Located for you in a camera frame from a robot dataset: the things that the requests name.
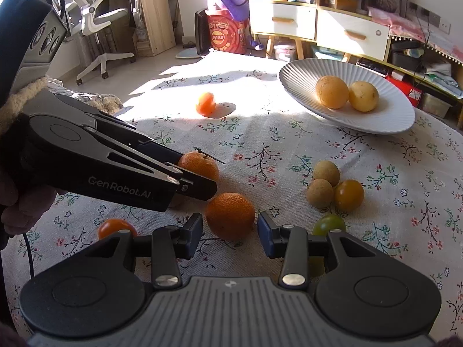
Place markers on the amber cherry tomato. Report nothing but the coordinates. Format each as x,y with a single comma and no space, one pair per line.
348,195

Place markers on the orange tomato front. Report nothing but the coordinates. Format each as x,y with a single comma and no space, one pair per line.
110,226

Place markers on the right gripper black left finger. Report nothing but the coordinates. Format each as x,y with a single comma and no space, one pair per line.
165,246

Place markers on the red round drum container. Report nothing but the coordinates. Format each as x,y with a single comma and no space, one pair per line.
227,34

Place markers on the large orange passion fruit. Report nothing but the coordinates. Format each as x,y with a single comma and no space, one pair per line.
332,92

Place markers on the large yellow passion fruit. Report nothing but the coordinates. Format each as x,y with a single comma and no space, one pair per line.
363,96

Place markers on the floral white tablecloth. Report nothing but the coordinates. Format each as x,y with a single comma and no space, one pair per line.
412,210

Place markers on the left hand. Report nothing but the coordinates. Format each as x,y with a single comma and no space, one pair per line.
25,202

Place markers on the white drawer cabinet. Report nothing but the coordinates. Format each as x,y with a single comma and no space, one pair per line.
334,24

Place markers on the red storage box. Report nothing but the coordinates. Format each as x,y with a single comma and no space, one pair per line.
413,94

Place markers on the tangerine with stem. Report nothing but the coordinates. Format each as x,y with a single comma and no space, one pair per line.
201,164

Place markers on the quilted grey blanket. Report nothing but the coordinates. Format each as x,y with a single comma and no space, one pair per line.
107,103

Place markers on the white office chair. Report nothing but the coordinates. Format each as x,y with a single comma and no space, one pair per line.
90,25

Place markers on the wooden desk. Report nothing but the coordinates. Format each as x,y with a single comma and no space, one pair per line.
154,33

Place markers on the low white tv cabinet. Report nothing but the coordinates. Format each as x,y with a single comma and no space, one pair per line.
418,62

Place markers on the brown longan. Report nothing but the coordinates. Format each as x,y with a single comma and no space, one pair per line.
320,193
328,171

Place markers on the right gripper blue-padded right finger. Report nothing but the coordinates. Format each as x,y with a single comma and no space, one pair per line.
294,245

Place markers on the white ribbed plate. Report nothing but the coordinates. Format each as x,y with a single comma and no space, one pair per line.
394,112

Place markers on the sunlit orange tomato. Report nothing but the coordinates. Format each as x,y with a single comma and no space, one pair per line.
206,104

